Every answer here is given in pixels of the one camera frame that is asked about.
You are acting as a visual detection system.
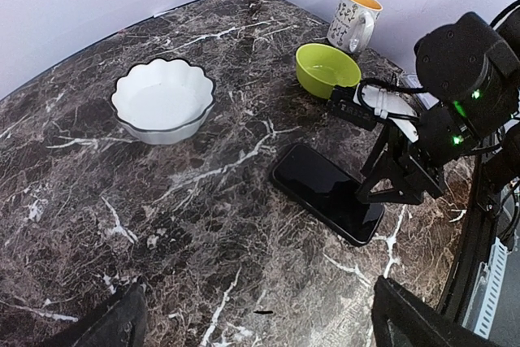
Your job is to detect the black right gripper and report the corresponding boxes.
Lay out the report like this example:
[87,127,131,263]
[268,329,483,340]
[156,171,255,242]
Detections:
[357,124,447,205]

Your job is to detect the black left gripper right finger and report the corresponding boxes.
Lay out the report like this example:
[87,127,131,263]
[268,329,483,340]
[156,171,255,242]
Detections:
[371,276,492,346]

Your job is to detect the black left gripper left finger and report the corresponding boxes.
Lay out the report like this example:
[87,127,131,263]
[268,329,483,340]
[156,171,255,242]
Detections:
[60,277,147,346]

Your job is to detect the black phone case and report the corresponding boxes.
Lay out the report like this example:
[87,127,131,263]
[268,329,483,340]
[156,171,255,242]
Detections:
[270,142,386,248]

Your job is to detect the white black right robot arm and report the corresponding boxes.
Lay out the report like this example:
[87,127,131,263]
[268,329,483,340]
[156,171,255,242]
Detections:
[355,2,519,218]

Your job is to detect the green bowl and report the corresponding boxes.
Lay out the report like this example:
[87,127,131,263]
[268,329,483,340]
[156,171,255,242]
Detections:
[295,43,362,99]

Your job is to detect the white mug yellow inside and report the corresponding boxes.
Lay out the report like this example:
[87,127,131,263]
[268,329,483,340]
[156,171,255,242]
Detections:
[327,0,383,54]

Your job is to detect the white scalloped bowl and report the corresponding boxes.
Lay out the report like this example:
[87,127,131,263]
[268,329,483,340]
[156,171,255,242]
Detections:
[110,59,216,145]

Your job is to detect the white slotted cable duct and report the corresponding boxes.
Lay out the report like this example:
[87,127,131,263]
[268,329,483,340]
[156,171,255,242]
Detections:
[474,237,508,339]

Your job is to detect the black front table rail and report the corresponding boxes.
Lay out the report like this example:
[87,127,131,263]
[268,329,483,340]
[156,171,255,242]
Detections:
[436,155,502,325]

